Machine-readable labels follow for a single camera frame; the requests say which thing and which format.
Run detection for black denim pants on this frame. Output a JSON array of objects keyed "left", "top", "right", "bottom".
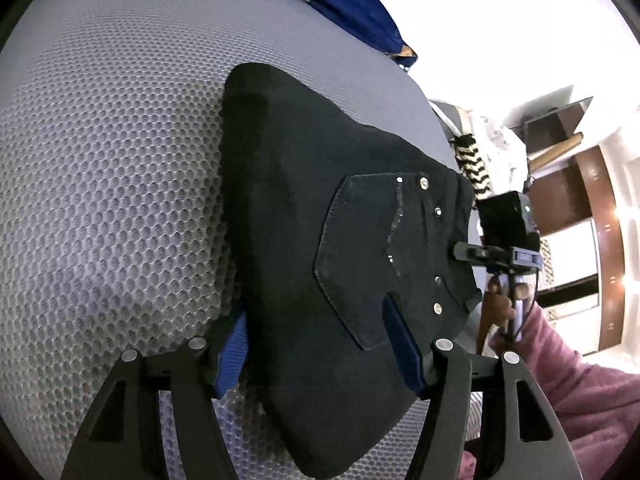
[{"left": 221, "top": 63, "right": 480, "bottom": 479}]

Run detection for person's right hand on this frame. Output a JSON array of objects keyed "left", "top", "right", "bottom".
[{"left": 477, "top": 275, "right": 534, "bottom": 344}]

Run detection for brown wooden wardrobe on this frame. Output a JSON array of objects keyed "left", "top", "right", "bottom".
[{"left": 522, "top": 96, "right": 626, "bottom": 356}]

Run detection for grey mesh mattress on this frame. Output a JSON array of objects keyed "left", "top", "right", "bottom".
[{"left": 1, "top": 0, "right": 454, "bottom": 479}]

